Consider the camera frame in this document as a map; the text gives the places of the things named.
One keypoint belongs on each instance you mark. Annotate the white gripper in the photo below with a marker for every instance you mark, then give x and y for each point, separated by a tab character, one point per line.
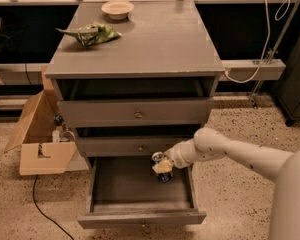
177	157

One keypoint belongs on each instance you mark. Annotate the blue pepsi can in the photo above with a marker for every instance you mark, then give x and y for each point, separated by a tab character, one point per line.
162	167

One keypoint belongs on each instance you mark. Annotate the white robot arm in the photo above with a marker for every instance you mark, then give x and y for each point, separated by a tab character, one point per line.
279	166

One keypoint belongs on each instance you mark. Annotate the grey bottom drawer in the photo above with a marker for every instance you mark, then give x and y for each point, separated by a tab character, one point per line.
124	191

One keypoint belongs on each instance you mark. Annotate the grey drawer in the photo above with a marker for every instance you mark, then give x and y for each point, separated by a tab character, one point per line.
133	102
124	191
131	140

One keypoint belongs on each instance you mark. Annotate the grey drawer cabinet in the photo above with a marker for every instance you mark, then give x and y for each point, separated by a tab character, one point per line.
159	40

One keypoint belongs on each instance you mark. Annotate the grey middle drawer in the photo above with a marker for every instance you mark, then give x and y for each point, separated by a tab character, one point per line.
131	140

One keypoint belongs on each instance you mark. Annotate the grey top drawer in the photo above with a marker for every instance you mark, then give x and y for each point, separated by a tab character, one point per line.
133	102

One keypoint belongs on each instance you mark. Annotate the white bottle in box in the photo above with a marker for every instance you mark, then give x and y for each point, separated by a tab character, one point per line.
56	136

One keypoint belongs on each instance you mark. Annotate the open cardboard box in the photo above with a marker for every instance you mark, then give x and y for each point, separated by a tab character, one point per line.
39	155

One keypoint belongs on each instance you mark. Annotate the green chip bag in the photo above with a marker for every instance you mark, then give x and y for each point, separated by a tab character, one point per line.
92	34

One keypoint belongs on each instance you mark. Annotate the white ceramic bowl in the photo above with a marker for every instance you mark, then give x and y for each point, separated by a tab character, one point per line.
117	10

